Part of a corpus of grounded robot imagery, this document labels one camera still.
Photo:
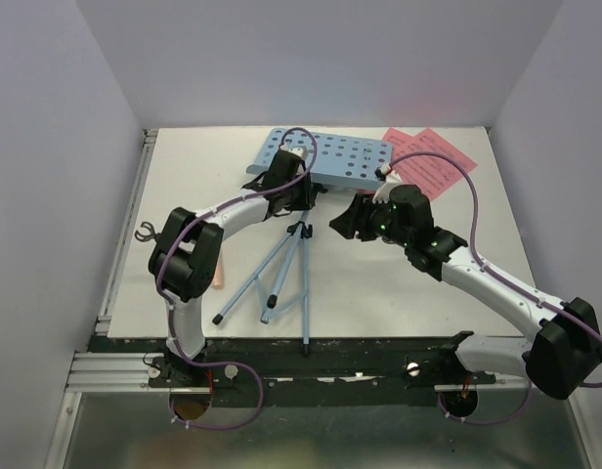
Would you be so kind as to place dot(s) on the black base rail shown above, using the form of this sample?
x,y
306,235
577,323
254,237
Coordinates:
x,y
241,372

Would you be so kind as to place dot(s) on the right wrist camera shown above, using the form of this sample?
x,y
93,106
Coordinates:
x,y
389,179

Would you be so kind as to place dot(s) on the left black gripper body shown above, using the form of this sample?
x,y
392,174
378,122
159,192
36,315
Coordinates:
x,y
299,195

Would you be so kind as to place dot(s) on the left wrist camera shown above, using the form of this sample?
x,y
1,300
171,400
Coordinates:
x,y
300,151

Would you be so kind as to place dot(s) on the black microphone stand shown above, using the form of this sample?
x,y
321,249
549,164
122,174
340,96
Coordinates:
x,y
146,232

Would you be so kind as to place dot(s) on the left aluminium edge rail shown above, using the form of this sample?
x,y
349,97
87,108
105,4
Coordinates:
x,y
103,319

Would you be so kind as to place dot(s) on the pink microphone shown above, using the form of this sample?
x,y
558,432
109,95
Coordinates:
x,y
219,275

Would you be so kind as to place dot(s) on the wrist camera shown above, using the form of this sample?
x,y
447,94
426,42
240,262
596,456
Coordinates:
x,y
300,151
389,179

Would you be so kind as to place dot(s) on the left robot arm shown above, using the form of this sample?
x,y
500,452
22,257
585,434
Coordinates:
x,y
187,250

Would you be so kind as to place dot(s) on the blue music stand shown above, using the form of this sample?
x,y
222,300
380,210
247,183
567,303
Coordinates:
x,y
281,280

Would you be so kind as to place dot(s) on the pink sheet music page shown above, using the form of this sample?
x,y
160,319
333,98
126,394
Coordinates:
x,y
398,139
431,174

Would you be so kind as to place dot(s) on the metal front plate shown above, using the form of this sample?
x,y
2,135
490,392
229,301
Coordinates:
x,y
121,430

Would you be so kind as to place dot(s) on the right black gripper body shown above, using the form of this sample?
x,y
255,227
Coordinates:
x,y
380,224

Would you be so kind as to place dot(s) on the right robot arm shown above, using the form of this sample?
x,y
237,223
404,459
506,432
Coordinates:
x,y
558,348

